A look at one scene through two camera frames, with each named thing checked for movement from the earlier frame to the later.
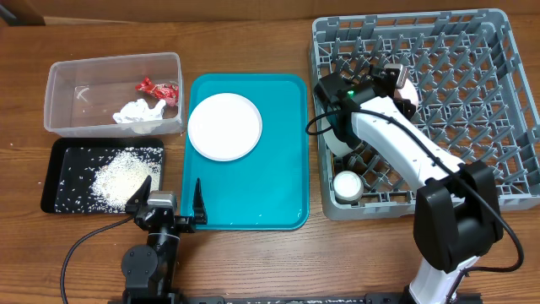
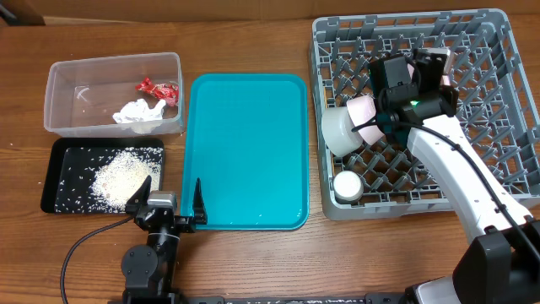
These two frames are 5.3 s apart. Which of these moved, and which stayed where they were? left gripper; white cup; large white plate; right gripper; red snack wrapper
Moved: large white plate; right gripper
Stayed: white cup; red snack wrapper; left gripper
